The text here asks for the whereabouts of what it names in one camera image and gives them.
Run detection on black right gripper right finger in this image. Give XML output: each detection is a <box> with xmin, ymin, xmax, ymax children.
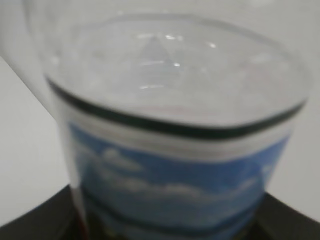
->
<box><xmin>254</xmin><ymin>193</ymin><xmax>320</xmax><ymax>240</ymax></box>

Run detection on clear plastic water bottle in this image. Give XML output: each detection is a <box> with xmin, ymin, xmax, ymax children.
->
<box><xmin>0</xmin><ymin>0</ymin><xmax>320</xmax><ymax>240</ymax></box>

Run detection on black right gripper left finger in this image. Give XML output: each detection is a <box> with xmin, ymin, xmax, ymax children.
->
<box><xmin>0</xmin><ymin>185</ymin><xmax>83</xmax><ymax>240</ymax></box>

